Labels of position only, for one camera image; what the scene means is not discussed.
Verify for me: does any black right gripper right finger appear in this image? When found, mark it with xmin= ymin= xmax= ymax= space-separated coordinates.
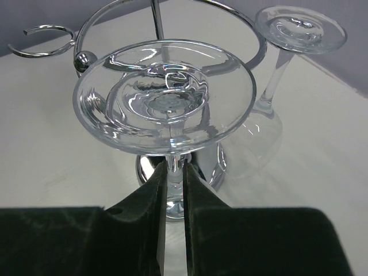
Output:
xmin=183 ymin=164 xmax=367 ymax=275

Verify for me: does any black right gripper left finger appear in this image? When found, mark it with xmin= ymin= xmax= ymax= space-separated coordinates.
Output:
xmin=1 ymin=162 xmax=167 ymax=275

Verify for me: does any chrome wine glass rack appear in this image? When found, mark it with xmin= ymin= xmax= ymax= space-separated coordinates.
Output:
xmin=7 ymin=0 xmax=270 ymax=187

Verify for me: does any clear wine glass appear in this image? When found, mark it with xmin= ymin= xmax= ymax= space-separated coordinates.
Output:
xmin=218 ymin=5 xmax=347 ymax=179
xmin=72 ymin=39 xmax=256 ymax=222

